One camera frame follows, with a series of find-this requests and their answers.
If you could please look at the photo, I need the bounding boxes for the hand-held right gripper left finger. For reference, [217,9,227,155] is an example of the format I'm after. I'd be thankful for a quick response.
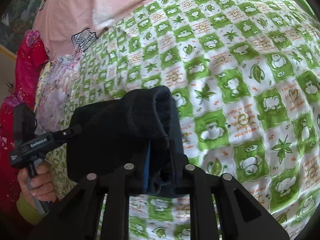
[27,144,153,240]

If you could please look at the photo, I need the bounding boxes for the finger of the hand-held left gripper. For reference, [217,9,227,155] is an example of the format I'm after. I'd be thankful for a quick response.
[52,124,82,143]

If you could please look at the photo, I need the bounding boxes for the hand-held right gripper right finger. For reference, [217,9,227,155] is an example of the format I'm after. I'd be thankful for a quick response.
[172,154,290,240]

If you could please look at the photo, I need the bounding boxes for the dark navy pants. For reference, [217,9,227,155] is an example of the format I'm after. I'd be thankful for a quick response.
[66,85,186,198]

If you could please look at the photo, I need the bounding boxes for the person's left forearm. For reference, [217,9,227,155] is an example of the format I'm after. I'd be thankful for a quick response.
[16,193,48,226]

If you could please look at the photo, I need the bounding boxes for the person's left hand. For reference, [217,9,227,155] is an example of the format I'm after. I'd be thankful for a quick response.
[17,161,57,207]

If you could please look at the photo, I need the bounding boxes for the pale floral cloth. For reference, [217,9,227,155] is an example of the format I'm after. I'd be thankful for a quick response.
[35,54,85,155]

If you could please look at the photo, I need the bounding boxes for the red sequined cloth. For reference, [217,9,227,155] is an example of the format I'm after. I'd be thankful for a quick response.
[0,30,50,230]

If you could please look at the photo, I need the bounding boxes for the green checkered bed sheet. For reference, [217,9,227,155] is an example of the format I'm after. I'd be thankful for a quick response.
[50,0,320,240]

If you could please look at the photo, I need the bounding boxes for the pink printed quilt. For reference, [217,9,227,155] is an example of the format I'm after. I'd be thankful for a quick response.
[32,0,198,63]

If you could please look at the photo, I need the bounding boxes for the landscape wall poster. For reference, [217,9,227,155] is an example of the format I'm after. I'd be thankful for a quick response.
[0,0,57,48]

